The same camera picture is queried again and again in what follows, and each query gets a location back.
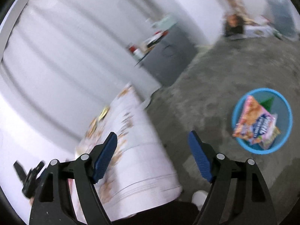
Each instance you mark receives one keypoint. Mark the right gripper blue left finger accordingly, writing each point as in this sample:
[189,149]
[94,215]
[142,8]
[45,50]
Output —
[105,153]

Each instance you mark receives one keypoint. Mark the orange instant noodle bag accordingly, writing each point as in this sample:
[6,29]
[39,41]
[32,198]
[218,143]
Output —
[256,125]

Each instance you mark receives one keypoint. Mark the dark grey cabinet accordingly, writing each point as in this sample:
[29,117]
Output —
[170,57]

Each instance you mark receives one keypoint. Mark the floral tablecloth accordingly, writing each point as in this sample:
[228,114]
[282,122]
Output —
[140,175]

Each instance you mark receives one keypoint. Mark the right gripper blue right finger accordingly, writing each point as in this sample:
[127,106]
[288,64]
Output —
[203,155]

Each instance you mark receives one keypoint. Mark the black snack bag on floor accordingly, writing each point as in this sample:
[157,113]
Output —
[234,25]

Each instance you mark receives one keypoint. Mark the blue plastic trash basket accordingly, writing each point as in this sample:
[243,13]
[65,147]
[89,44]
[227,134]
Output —
[274,102]

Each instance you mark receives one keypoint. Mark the blue water jug on floor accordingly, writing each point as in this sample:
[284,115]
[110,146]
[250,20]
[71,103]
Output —
[282,18]

